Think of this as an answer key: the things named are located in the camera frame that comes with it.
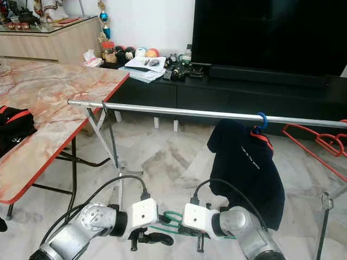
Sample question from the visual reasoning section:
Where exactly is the marble pattern folding table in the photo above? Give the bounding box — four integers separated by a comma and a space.
0, 58, 131, 220

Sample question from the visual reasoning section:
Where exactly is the black pot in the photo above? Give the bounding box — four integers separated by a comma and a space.
17, 8, 42, 25

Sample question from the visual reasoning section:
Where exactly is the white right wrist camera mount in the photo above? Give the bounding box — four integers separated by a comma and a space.
182, 202, 219, 237

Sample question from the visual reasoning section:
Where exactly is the black garment red collar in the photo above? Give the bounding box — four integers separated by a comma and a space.
0, 106, 37, 158

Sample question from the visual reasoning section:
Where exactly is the blue hanger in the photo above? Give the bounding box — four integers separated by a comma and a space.
251, 112, 269, 134

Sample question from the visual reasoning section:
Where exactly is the pink tissue pack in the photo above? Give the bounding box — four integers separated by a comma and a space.
83, 49, 104, 68

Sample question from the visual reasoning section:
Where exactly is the stack of white papers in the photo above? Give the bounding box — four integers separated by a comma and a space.
124, 55, 168, 83

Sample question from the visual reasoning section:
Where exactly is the light wooden sideboard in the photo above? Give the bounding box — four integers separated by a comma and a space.
0, 16, 104, 64

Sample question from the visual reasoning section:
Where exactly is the navy t-shirt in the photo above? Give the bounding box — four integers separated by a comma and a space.
207, 119, 286, 231

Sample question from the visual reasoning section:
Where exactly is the black flat television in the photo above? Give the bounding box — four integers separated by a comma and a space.
191, 0, 347, 76

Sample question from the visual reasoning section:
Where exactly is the small black electronic box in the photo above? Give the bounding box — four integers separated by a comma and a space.
190, 62, 212, 80

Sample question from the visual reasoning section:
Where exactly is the jar with red lid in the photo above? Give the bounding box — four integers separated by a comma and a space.
101, 41, 118, 64

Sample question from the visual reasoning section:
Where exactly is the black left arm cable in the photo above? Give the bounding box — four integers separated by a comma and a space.
41, 174, 151, 255

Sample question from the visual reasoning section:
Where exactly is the white figurine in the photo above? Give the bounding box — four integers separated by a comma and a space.
33, 0, 71, 23

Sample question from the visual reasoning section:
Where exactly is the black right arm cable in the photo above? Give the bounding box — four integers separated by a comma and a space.
190, 179, 272, 231

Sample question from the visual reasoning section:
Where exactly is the black TV console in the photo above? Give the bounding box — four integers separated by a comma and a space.
103, 58, 347, 136

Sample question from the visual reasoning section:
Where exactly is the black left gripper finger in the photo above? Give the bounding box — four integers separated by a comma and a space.
144, 232, 175, 246

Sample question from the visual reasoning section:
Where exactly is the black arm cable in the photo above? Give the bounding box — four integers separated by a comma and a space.
41, 174, 151, 255
190, 179, 272, 231

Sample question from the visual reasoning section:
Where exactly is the tall blue gold trophy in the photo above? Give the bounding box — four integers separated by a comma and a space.
98, 0, 112, 40

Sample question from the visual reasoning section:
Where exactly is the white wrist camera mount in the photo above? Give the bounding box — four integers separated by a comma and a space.
130, 198, 159, 240
182, 202, 219, 237

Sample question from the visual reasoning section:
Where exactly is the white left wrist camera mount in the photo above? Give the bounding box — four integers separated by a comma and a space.
130, 198, 159, 240

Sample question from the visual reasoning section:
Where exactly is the black soundbar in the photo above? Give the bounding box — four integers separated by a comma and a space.
209, 64, 329, 88

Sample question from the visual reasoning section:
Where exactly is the green hanger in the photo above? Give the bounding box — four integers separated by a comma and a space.
155, 210, 237, 241

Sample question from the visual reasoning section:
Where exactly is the red hanger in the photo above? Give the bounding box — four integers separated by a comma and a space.
282, 120, 347, 183

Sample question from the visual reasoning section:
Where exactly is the black tape dispenser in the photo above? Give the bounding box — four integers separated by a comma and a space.
169, 60, 189, 82

